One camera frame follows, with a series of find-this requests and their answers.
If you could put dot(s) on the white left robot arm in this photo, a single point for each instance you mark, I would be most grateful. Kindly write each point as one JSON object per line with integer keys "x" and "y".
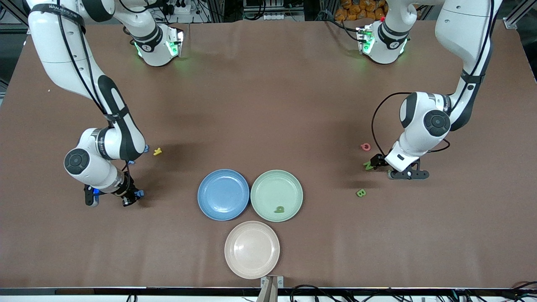
{"x": 461, "y": 33}

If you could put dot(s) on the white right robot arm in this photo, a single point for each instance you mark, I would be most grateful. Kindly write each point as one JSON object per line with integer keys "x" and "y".
{"x": 54, "y": 50}

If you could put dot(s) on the pink foam letter Q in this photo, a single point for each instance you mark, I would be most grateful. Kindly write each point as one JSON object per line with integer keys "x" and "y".
{"x": 362, "y": 147}

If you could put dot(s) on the green foam letter N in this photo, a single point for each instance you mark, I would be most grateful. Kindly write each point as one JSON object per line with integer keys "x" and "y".
{"x": 367, "y": 166}

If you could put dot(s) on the green foam letter B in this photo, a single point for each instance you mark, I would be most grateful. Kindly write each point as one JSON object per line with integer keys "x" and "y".
{"x": 361, "y": 193}

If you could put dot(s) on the blue round plate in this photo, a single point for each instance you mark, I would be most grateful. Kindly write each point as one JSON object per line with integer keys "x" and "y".
{"x": 223, "y": 195}

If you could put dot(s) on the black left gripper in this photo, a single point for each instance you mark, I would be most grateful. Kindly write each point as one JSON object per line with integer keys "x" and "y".
{"x": 378, "y": 161}

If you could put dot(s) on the white power strip with plugs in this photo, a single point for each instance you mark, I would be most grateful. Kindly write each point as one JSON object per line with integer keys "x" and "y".
{"x": 180, "y": 9}

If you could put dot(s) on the aluminium frame profile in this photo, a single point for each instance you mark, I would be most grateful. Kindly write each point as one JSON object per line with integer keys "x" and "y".
{"x": 509, "y": 23}
{"x": 32, "y": 28}

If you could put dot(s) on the beige round plate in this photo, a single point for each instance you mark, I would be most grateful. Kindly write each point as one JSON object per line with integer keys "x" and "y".
{"x": 251, "y": 249}

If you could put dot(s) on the green round plate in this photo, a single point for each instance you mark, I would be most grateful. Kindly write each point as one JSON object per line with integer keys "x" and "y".
{"x": 268, "y": 188}

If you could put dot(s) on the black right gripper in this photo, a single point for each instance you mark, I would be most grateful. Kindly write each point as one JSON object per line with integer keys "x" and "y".
{"x": 129, "y": 194}

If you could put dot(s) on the silver mounting bracket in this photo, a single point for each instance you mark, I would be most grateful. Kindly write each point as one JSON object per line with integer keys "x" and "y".
{"x": 279, "y": 281}

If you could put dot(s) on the brown table cover mat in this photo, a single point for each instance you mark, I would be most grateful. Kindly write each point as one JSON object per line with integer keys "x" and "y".
{"x": 268, "y": 105}

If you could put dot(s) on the orange fruit pile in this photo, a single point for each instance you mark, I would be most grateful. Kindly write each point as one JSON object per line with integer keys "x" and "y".
{"x": 356, "y": 10}

